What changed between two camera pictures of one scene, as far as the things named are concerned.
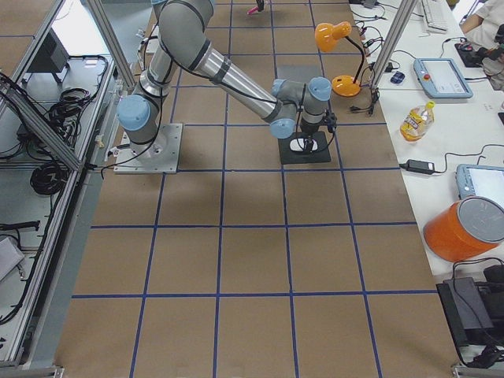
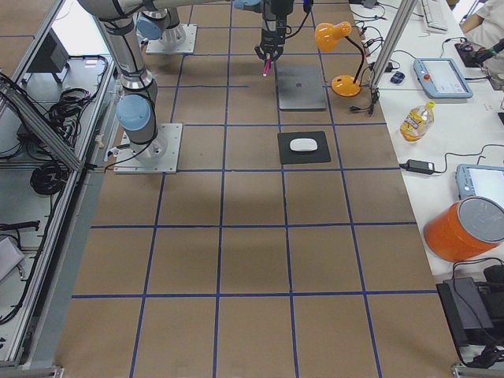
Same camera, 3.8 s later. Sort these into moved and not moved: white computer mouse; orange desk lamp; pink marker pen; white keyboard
Moved: pink marker pen
Not moved: white computer mouse; white keyboard; orange desk lamp
